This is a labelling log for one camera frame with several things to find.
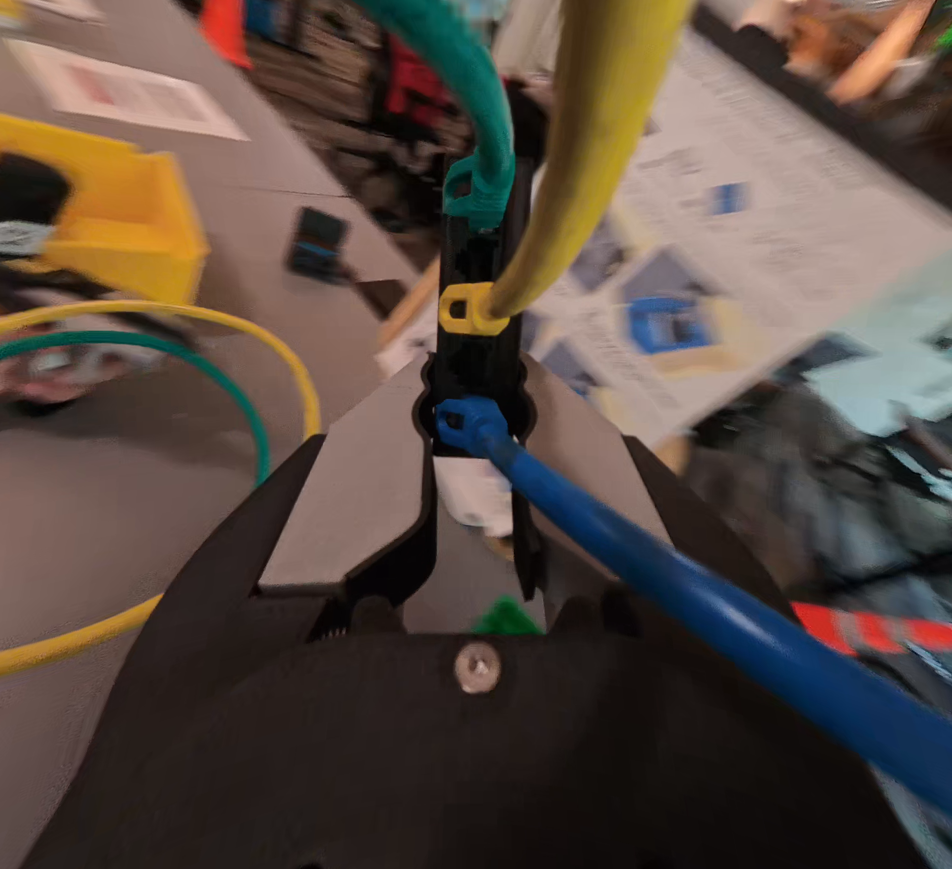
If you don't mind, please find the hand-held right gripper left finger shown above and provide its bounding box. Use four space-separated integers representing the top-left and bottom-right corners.
255 354 438 608

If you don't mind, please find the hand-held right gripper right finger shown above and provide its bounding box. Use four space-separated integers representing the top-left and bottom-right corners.
510 354 674 602

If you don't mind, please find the yellow plastic bin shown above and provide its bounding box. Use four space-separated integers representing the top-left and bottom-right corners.
0 112 211 306

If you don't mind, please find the black network switch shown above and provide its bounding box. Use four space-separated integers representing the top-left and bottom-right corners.
433 153 538 458

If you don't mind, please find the blue ethernet cable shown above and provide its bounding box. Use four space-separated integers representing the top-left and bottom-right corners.
434 396 952 815

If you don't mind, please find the green ethernet cable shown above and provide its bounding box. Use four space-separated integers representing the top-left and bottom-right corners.
0 0 545 636

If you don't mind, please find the yellow ethernet cable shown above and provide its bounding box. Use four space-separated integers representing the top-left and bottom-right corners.
0 0 721 678

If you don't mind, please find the white paper sheet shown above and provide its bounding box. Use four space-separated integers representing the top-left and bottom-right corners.
21 39 251 142

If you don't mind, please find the instruction sheet on stand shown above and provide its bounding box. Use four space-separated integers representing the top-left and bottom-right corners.
376 260 443 357

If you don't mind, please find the printed instruction sheet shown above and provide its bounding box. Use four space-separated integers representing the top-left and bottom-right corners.
375 28 952 453

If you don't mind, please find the red office chair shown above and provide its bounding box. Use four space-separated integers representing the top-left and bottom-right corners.
385 34 456 122

